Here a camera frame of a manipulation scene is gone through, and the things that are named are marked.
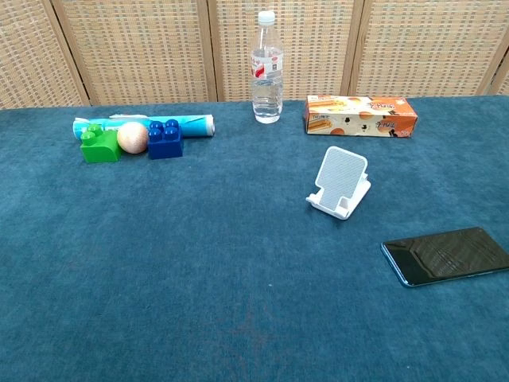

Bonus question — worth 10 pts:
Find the woven rattan folding screen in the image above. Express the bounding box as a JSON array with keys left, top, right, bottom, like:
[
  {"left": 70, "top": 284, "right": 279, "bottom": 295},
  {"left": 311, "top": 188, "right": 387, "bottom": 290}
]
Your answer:
[{"left": 0, "top": 0, "right": 509, "bottom": 111}]

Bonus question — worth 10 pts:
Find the orange snack box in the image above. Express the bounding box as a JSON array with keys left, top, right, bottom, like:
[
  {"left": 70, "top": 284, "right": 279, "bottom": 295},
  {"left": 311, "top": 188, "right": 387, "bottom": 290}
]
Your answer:
[{"left": 304, "top": 95, "right": 418, "bottom": 139}]

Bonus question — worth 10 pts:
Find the blue table cloth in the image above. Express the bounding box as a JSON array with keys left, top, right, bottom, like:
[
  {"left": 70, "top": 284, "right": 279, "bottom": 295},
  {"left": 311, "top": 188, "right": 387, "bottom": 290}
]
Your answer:
[{"left": 0, "top": 94, "right": 509, "bottom": 382}]

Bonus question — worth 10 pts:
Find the beige ball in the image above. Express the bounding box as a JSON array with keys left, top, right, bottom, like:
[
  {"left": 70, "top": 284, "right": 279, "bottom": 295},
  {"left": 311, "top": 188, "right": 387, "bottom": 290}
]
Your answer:
[{"left": 116, "top": 121, "right": 150, "bottom": 155}]

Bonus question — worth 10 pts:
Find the white phone stand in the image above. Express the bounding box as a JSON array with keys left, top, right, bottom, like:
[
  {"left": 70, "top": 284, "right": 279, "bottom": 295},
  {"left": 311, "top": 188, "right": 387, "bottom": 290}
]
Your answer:
[{"left": 305, "top": 146, "right": 372, "bottom": 220}]

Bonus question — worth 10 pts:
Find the blue toy block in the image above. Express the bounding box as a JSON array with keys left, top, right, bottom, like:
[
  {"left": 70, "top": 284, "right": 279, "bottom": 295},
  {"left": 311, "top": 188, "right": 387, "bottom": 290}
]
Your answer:
[{"left": 147, "top": 119, "right": 185, "bottom": 161}]

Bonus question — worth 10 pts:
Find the light blue rolled tube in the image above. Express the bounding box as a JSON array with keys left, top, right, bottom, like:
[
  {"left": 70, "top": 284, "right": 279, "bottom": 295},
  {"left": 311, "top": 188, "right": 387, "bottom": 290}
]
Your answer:
[{"left": 72, "top": 113, "right": 216, "bottom": 141}]

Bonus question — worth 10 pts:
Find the clear plastic water bottle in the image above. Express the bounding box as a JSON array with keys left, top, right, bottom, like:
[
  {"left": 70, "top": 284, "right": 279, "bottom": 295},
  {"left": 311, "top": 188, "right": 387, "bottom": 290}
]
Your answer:
[{"left": 250, "top": 10, "right": 284, "bottom": 124}]

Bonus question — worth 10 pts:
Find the green toy block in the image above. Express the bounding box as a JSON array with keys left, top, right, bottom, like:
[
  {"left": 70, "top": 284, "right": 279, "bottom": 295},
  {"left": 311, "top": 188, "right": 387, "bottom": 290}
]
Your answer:
[{"left": 80, "top": 123, "right": 122, "bottom": 164}]

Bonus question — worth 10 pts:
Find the black object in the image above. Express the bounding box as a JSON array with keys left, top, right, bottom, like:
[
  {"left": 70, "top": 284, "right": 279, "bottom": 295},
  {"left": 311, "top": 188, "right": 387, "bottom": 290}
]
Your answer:
[{"left": 380, "top": 227, "right": 509, "bottom": 287}]

